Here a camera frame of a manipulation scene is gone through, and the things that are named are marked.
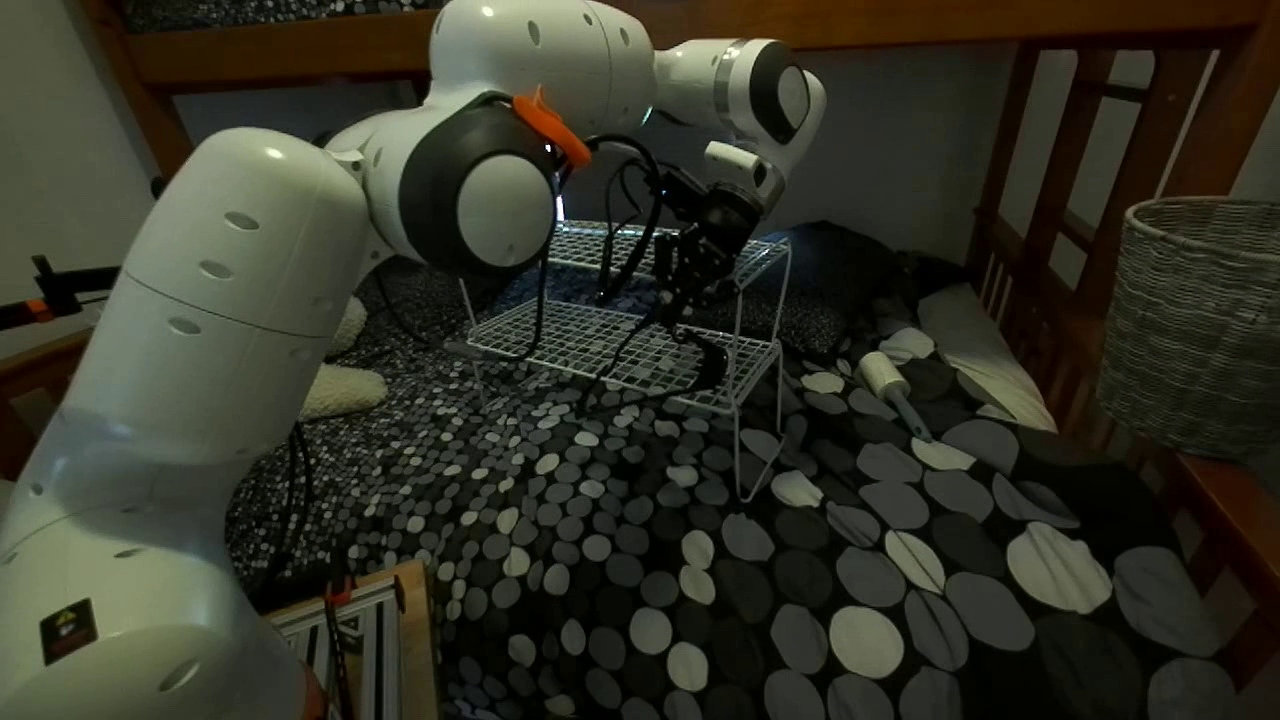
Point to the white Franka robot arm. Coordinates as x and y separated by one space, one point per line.
226 344

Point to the wooden bunk bed frame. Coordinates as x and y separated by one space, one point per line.
933 23

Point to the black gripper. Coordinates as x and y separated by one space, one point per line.
711 237

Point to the black grey spotted duvet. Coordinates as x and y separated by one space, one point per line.
746 563

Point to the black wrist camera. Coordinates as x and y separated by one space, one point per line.
682 189

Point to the grey wicker laundry basket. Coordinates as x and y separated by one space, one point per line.
1193 327

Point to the cream fleece blanket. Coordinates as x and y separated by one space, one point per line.
340 388

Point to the black coat hanger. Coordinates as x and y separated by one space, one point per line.
714 367

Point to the white pillow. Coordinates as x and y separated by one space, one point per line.
986 352

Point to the black orange clamp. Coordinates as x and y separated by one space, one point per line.
67 285

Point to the black pillow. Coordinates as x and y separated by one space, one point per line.
844 273

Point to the white lint roller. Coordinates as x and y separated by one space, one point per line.
881 374

